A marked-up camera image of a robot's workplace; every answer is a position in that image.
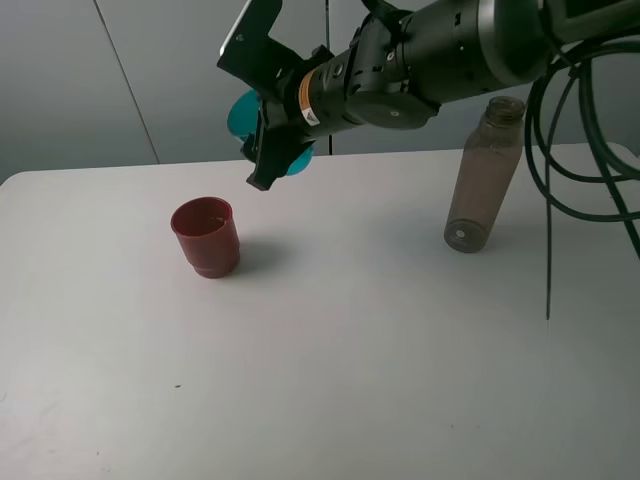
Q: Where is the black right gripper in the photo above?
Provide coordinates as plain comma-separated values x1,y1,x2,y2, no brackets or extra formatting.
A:
241,45,440,191

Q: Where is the teal transparent plastic cup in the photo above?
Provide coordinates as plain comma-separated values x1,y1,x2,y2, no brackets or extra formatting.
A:
227,90,313,176

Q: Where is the brown transparent plastic bottle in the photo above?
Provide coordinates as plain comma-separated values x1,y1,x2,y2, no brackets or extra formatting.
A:
444,96,526,253

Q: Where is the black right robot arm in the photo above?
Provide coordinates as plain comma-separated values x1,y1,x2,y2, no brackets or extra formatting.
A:
244,1,639,191

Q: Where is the red plastic cup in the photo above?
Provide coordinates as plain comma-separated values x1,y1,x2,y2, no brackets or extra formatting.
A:
170,197,240,279

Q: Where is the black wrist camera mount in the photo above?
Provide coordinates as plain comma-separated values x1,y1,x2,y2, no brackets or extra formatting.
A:
217,0,303,103

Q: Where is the black camera cable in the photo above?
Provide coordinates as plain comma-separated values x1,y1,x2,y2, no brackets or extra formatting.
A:
522,42,640,321

